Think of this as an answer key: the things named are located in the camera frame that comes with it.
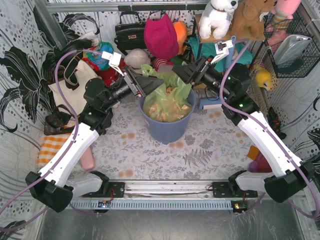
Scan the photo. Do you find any green trash bag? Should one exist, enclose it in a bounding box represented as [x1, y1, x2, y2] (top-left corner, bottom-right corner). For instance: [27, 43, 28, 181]
[141, 64, 192, 123]

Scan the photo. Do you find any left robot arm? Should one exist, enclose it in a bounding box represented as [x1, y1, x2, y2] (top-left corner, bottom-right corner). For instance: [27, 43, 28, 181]
[25, 67, 164, 213]

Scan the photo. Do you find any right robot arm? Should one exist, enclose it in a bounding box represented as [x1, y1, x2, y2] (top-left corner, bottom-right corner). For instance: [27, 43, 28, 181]
[172, 57, 315, 203]

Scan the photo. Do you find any magenta hanging bag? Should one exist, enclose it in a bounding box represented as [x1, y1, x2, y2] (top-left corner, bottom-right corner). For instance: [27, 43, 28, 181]
[144, 14, 179, 60]

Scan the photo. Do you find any blue trash bin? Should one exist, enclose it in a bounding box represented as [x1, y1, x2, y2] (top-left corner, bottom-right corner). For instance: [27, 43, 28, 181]
[137, 89, 196, 145]

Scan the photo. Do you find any cream tote bag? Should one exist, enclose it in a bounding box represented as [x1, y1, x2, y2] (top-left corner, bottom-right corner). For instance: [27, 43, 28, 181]
[59, 60, 102, 115]

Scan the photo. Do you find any red cloth in basket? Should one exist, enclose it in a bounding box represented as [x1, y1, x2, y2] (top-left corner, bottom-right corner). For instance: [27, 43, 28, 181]
[94, 59, 120, 87]

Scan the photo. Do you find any white fluffy plush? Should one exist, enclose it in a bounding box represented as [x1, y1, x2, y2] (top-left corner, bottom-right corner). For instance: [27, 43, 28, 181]
[124, 48, 151, 72]

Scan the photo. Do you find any blue broom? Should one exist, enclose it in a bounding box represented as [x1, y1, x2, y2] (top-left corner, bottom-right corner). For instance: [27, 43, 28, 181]
[199, 35, 237, 110]

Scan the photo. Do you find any crumpled brown paper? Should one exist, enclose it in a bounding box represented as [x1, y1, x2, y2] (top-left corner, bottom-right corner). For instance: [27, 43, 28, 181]
[142, 84, 192, 123]

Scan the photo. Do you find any colourful printed cloth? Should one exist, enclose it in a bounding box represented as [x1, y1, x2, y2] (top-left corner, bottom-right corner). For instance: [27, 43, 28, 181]
[82, 41, 114, 72]

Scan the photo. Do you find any teal folded cloth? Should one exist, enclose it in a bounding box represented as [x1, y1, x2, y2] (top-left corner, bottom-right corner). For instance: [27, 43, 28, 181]
[188, 37, 253, 73]

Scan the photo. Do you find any orange plush toy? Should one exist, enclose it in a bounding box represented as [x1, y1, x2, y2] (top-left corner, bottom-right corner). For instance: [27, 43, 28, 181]
[173, 21, 188, 55]

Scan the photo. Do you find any black handbag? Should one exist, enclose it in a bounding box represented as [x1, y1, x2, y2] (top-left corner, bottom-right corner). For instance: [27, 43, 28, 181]
[114, 11, 147, 56]

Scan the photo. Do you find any yellow duck plush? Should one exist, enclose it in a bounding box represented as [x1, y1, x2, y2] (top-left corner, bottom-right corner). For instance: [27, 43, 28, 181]
[253, 61, 272, 91]

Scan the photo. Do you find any white dog plush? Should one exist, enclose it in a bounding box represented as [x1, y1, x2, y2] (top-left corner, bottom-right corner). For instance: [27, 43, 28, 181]
[199, 0, 239, 40]

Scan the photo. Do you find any black round hat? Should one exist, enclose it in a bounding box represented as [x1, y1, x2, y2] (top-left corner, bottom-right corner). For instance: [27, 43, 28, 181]
[54, 39, 93, 63]

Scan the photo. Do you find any brown teddy bear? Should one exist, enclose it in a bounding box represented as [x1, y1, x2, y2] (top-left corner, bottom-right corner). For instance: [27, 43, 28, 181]
[230, 0, 278, 40]

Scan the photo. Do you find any pink glasses case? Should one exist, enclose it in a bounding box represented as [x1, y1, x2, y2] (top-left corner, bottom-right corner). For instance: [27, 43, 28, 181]
[80, 147, 95, 171]

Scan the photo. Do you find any silver foil pouch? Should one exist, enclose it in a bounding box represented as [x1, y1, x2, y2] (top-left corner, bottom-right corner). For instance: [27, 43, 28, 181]
[273, 34, 312, 65]

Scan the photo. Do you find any orange checked cloth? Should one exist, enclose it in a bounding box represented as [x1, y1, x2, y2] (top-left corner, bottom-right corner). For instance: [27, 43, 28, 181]
[37, 133, 70, 168]

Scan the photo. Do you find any pink plush toy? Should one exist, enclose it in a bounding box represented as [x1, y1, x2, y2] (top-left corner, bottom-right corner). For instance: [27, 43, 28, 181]
[271, 0, 301, 25]

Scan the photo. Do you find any purple orange sock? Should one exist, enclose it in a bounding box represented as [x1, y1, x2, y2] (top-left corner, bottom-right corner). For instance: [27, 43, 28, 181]
[247, 145, 272, 173]

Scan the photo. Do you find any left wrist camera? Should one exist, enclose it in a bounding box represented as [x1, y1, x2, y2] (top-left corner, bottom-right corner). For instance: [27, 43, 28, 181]
[101, 51, 124, 76]

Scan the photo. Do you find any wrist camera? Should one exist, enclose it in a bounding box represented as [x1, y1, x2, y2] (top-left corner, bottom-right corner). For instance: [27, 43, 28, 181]
[210, 40, 234, 64]
[101, 51, 124, 76]

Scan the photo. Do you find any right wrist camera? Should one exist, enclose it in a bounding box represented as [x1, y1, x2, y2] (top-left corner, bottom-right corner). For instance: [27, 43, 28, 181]
[210, 40, 234, 64]

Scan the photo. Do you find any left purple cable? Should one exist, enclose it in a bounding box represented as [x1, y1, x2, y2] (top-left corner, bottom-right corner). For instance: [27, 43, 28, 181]
[0, 48, 103, 231]

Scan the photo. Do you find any purple cable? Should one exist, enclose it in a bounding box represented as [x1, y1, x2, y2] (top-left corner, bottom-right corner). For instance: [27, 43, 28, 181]
[0, 48, 103, 231]
[219, 38, 320, 220]

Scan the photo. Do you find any dark brown strap bag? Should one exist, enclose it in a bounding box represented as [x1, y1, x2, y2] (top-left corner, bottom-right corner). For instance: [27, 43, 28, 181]
[44, 104, 75, 136]

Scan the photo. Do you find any black wire basket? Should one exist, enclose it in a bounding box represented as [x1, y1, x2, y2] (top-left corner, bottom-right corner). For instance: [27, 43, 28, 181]
[263, 10, 320, 79]

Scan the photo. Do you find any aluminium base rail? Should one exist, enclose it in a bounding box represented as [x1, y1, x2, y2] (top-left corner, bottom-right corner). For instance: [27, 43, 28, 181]
[62, 178, 307, 210]

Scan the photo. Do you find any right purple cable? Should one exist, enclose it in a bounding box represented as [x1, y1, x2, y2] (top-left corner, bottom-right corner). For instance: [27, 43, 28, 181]
[219, 38, 320, 220]

